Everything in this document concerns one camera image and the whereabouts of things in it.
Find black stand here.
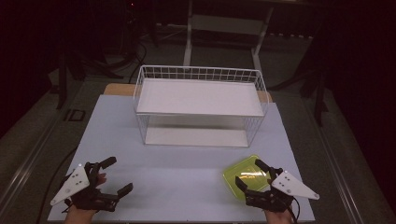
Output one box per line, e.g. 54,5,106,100
55,43,123,110
298,29,332,127

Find white wire shelf rack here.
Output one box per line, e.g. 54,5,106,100
133,64,271,149

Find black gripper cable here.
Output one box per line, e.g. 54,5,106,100
288,196,302,224

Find pale table cover sheet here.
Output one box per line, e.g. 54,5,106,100
47,94,317,223

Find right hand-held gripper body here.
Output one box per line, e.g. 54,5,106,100
244,167,320,214

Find person's right hand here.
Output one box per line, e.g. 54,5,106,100
263,208,295,224

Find white metal frame stand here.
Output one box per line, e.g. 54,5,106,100
182,0,276,73

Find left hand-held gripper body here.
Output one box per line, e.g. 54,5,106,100
49,161,121,213

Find yellow-green square plate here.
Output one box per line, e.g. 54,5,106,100
222,154,273,201

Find person's left hand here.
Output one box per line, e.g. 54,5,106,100
63,172,107,224

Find metal floor rail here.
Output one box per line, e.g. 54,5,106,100
0,90,82,209
303,99,368,224

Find black floor cables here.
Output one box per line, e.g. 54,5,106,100
126,38,149,84

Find black floor bracket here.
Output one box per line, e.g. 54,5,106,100
63,108,87,123

